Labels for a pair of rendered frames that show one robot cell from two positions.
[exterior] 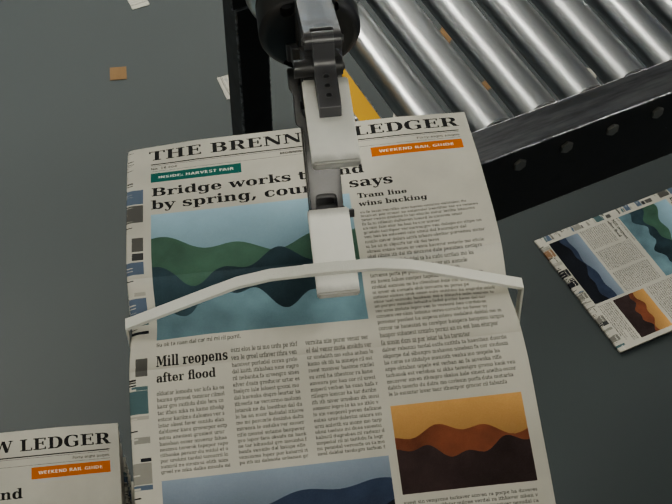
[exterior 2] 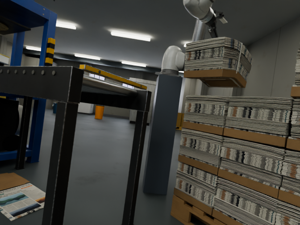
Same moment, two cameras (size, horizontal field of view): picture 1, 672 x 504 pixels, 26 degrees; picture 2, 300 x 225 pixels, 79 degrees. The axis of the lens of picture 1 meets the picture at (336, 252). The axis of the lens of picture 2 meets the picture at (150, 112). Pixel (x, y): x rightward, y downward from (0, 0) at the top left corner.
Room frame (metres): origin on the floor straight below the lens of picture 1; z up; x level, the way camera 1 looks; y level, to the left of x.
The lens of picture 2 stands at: (1.72, 0.82, 0.69)
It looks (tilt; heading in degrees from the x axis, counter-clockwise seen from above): 1 degrees down; 235
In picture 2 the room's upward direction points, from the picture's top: 8 degrees clockwise
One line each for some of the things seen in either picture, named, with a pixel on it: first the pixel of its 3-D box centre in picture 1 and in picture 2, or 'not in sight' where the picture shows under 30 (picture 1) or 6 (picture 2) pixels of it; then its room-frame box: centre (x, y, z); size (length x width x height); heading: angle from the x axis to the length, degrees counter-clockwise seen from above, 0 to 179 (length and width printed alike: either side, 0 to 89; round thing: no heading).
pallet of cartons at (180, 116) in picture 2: not in sight; (179, 121); (-4.32, -5.43, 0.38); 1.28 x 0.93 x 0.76; 149
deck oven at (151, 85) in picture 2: not in sight; (139, 102); (-2.79, -6.75, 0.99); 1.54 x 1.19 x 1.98; 62
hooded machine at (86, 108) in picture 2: not in sight; (86, 99); (-1.08, -9.66, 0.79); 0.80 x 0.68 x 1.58; 149
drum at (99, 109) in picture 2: not in sight; (99, 112); (-1.09, -7.26, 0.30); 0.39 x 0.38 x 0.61; 149
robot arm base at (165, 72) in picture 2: not in sight; (167, 74); (0.70, -0.47, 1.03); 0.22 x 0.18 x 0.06; 149
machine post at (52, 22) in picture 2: not in sight; (42, 87); (1.58, -1.39, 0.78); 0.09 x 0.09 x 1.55; 26
